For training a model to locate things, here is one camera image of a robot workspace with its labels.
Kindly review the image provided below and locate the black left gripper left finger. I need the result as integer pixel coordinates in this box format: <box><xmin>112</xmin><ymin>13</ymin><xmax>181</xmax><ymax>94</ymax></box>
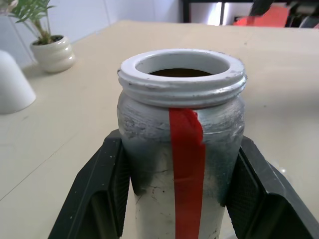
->
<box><xmin>48</xmin><ymin>128</ymin><xmax>137</xmax><ymax>239</ymax></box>

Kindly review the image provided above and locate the green plant in white pot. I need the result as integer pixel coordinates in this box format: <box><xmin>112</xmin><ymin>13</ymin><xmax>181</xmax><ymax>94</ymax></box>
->
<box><xmin>8</xmin><ymin>0</ymin><xmax>76</xmax><ymax>74</ymax></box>

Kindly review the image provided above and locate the black metal frame cabinet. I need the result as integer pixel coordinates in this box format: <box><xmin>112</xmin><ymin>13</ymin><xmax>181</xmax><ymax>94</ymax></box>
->
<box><xmin>183</xmin><ymin>0</ymin><xmax>252</xmax><ymax>26</ymax></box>

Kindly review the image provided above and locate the red plastic object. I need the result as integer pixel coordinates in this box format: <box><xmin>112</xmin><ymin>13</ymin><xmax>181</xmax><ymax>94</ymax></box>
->
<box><xmin>233</xmin><ymin>6</ymin><xmax>290</xmax><ymax>28</ymax></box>

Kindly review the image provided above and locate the white ceramic vase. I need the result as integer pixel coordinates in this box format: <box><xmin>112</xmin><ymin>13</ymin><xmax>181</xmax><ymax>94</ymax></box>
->
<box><xmin>0</xmin><ymin>49</ymin><xmax>37</xmax><ymax>116</ymax></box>

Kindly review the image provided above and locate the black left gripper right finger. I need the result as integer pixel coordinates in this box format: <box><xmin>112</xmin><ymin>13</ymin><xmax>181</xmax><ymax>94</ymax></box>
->
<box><xmin>220</xmin><ymin>136</ymin><xmax>319</xmax><ymax>239</ymax></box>

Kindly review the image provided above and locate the white jar with red tape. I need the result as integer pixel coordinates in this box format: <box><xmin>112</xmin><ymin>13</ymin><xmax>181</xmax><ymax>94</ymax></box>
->
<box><xmin>116</xmin><ymin>48</ymin><xmax>248</xmax><ymax>239</ymax></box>

